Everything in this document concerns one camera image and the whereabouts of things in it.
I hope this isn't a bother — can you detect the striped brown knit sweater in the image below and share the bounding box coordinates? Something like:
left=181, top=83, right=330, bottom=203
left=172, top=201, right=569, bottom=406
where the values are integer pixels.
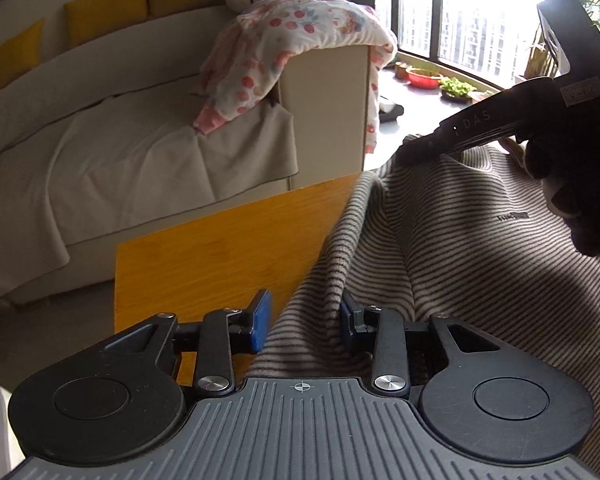
left=250, top=146, right=600, bottom=475

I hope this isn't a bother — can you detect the dark gloved right hand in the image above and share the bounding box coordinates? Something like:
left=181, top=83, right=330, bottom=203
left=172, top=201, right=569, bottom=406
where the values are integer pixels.
left=524, top=115, right=600, bottom=257

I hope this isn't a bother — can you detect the green leafy plant tray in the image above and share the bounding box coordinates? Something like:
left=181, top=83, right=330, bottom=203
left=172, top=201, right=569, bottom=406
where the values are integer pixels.
left=439, top=77, right=476, bottom=103

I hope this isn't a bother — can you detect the red plant bowl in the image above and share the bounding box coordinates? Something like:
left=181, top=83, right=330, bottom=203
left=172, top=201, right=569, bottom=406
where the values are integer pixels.
left=405, top=66, right=441, bottom=90

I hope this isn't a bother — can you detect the floral pink blanket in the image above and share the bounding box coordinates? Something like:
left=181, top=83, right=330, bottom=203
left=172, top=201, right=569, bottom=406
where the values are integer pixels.
left=193, top=0, right=396, bottom=154

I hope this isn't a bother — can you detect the beige sofa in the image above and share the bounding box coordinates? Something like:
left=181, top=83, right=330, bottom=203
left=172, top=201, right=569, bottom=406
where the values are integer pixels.
left=0, top=6, right=368, bottom=304

